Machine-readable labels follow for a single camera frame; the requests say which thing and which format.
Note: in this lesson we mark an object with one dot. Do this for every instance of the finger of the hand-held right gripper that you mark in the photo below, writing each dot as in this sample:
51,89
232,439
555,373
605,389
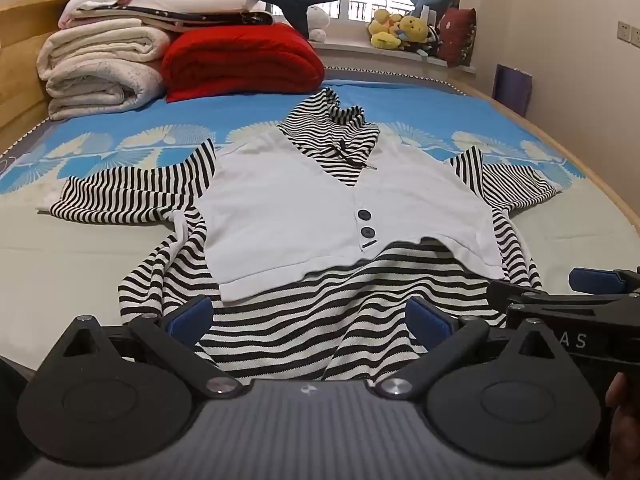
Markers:
595,279
515,291

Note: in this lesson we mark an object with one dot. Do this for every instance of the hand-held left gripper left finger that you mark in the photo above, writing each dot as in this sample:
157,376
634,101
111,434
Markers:
192,317

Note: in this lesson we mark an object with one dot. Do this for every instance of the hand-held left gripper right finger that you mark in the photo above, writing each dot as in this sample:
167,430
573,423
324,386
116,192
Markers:
430,322

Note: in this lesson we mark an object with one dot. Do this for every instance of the striped and white small shirt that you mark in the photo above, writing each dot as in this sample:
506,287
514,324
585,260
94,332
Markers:
300,200

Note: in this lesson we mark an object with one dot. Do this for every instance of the person's right hand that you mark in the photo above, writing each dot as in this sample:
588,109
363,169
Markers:
622,395

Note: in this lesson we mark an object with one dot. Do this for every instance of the blue and white bed mat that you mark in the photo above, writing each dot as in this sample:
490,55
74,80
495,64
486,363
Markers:
75,260

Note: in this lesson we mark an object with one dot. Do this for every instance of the purple board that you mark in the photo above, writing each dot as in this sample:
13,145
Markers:
512,87

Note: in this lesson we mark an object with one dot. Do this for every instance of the red cushion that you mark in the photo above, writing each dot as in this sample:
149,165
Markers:
460,37

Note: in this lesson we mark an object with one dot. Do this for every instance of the red folded blanket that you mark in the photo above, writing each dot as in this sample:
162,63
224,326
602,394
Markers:
240,60

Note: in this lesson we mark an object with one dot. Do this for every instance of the white windowsill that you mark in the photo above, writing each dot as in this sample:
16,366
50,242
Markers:
380,55

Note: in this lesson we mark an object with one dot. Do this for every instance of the yellow orange-faced plush toy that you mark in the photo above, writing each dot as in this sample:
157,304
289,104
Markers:
414,27

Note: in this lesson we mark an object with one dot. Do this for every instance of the cream folded quilt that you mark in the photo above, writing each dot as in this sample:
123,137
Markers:
100,42

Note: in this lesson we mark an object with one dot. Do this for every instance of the dark patterned folded blanket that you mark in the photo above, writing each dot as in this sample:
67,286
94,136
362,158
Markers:
200,18

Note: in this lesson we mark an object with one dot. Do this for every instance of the wooden headboard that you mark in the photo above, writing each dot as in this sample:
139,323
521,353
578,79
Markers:
20,50

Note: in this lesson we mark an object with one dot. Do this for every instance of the white plush toy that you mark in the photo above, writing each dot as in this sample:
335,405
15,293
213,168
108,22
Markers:
316,22

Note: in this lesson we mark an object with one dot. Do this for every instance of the wooden bed frame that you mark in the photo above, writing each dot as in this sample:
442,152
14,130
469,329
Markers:
575,156

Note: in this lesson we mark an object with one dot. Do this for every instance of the white wall outlet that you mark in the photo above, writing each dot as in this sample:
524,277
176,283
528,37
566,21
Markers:
627,31

